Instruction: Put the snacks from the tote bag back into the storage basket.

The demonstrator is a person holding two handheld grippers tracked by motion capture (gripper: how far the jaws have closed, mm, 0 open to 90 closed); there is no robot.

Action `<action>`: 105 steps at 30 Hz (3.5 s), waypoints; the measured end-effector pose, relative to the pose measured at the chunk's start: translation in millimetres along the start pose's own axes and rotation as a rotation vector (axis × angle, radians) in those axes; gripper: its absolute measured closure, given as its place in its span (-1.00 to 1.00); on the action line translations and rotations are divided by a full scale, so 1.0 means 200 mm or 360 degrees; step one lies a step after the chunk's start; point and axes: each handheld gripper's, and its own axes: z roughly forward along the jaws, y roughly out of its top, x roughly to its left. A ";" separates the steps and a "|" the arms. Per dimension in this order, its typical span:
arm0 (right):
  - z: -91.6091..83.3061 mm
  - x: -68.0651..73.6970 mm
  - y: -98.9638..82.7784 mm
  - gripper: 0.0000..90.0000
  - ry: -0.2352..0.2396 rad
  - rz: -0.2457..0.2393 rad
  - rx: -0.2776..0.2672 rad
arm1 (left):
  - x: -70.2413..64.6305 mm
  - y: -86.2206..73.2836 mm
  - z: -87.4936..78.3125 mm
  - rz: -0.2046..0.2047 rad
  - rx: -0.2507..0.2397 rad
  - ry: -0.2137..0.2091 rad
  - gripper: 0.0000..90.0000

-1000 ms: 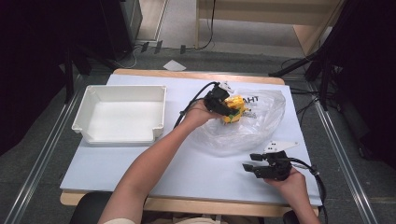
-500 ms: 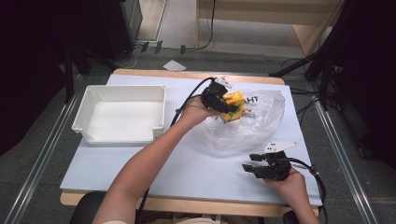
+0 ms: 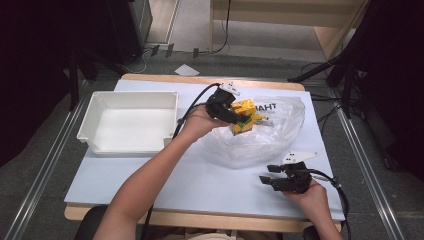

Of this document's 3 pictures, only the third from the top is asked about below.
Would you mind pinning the wooden shelf unit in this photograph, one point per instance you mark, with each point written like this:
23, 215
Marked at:
283, 13

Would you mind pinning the white plastic tray bin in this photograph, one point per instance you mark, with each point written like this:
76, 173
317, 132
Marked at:
133, 130

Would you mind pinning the pale blue table board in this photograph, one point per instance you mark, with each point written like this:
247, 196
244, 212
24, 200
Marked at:
216, 186

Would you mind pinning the white paper sheet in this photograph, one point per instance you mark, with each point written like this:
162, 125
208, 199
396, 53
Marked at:
186, 70

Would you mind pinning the person's right hand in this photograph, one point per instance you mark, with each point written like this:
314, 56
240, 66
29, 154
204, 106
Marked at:
308, 201

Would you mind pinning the aluminium floor rail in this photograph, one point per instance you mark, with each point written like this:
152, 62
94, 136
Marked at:
370, 173
43, 170

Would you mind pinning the black metal stand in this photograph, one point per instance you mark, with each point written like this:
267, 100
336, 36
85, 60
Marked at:
75, 76
343, 76

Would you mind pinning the clear smiley plastic bag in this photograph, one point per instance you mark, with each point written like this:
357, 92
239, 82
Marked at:
273, 140

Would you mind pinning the dark cabinet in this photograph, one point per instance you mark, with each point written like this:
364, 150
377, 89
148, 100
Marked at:
133, 30

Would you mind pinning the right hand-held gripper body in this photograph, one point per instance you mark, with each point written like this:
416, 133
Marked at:
295, 180

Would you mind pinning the person's left hand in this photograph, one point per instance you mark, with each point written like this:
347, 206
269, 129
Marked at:
200, 123

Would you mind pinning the dark curtain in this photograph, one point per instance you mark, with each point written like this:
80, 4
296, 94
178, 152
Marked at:
393, 83
30, 66

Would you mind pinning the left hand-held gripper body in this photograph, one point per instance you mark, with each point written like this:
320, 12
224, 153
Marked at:
220, 105

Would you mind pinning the person's lap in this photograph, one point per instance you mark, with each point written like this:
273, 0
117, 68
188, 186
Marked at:
206, 236

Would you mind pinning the black floor plug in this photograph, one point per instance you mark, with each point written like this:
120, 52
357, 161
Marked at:
196, 52
155, 50

